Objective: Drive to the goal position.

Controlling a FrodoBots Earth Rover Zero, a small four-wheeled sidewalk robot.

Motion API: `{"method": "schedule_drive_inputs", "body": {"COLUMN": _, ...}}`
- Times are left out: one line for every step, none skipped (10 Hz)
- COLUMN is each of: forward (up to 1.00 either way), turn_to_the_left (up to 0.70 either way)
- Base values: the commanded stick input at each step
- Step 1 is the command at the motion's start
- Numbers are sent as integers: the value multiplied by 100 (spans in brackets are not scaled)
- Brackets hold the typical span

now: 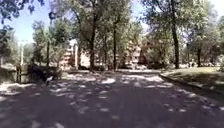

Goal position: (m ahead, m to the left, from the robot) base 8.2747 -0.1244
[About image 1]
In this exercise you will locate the row of trees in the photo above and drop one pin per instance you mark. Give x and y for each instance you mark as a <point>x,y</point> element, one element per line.
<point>92,50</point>

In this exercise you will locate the grey asphalt path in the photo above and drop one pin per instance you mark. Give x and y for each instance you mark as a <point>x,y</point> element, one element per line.
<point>113,106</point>

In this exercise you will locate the reddish apartment building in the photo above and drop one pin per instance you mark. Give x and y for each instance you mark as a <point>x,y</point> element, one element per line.
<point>70,57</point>

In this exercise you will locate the dark bush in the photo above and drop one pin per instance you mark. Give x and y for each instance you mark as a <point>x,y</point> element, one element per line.
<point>40,71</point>

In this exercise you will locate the concrete kerb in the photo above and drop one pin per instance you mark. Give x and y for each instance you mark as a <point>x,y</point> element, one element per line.
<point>186,84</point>

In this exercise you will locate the grass stretch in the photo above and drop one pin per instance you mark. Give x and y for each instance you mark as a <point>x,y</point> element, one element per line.
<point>200,75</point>
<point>6,74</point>

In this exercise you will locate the pale pole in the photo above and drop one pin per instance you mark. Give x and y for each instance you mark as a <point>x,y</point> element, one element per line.
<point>22,53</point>

